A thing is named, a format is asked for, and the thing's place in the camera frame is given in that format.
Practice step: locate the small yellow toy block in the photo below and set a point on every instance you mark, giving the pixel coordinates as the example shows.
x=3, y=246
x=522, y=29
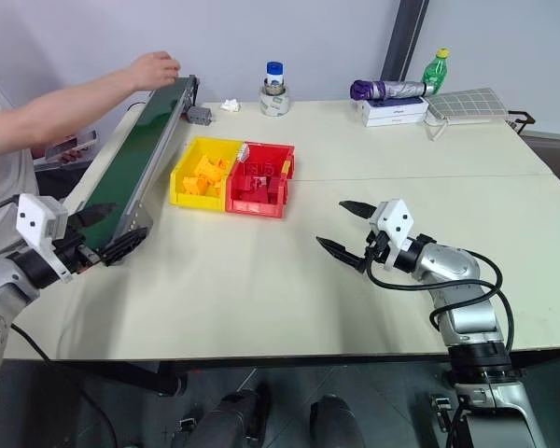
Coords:
x=191, y=185
x=223, y=163

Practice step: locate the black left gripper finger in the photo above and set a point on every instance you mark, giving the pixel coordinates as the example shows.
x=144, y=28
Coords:
x=93, y=214
x=123, y=246

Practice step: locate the black chair frame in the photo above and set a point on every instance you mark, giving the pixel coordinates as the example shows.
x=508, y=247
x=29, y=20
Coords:
x=522, y=120

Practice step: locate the red toy block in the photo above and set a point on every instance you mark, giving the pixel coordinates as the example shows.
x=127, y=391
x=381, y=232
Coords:
x=276, y=189
x=257, y=168

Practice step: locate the dark grey wall pillar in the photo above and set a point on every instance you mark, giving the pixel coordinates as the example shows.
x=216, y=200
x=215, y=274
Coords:
x=403, y=39

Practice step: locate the person bare hand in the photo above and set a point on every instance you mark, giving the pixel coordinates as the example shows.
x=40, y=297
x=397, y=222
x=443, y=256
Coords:
x=154, y=70

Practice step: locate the person bare forearm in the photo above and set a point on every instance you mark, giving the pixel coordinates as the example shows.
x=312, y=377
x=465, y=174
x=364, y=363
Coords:
x=60, y=114

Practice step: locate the green plastic bottle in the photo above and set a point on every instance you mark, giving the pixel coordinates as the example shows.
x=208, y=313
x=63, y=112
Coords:
x=436, y=72

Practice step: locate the yellow plastic bin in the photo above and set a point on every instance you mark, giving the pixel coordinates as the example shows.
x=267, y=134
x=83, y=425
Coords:
x=179, y=186

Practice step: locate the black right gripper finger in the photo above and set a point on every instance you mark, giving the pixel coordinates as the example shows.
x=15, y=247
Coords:
x=360, y=209
x=343, y=252

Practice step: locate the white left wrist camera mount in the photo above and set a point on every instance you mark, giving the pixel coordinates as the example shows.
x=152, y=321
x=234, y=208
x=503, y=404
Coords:
x=33, y=219

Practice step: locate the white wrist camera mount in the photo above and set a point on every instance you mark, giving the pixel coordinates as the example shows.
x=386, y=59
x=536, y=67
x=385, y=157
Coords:
x=33, y=219
x=396, y=219

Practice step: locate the white bottle blue cap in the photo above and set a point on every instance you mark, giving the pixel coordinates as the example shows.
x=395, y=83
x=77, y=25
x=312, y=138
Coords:
x=275, y=77

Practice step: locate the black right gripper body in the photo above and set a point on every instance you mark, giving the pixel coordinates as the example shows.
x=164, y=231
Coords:
x=377, y=249

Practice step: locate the tray with red blocks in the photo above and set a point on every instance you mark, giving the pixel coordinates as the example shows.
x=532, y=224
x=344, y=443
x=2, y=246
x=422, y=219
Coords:
x=70, y=147

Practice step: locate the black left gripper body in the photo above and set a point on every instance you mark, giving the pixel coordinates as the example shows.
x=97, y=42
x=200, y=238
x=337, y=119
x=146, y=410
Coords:
x=72, y=249

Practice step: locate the purple grey folded umbrella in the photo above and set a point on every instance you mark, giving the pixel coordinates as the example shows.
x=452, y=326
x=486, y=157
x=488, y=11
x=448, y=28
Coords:
x=392, y=88

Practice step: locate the person white shirt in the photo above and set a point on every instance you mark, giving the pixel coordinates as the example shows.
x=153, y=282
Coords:
x=4, y=186

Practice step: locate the red plastic bin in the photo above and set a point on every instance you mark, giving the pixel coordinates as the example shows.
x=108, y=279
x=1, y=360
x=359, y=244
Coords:
x=256, y=209

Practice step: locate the dark rounded shape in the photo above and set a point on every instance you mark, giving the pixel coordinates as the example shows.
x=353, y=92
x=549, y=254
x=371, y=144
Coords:
x=336, y=422
x=233, y=417

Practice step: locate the large yellow toy block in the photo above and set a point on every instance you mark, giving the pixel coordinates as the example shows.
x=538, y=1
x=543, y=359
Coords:
x=207, y=168

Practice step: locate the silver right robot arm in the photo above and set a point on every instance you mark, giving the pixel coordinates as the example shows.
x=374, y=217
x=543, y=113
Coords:
x=466, y=298

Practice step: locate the white tape roll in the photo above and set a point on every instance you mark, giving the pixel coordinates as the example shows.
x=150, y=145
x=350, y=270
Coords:
x=275, y=105

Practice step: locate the green conveyor belt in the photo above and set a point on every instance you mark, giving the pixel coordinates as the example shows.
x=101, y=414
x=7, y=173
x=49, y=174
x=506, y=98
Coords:
x=135, y=154

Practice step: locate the white flat box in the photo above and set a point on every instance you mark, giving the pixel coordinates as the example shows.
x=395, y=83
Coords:
x=394, y=120
x=392, y=107

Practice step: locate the crumpled white paper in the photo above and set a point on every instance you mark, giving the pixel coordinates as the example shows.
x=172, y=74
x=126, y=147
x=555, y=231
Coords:
x=230, y=105

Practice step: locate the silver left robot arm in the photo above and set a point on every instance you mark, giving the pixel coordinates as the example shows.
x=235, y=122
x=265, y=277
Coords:
x=9, y=284

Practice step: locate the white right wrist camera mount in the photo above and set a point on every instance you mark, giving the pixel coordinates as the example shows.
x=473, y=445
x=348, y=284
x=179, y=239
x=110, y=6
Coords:
x=396, y=219

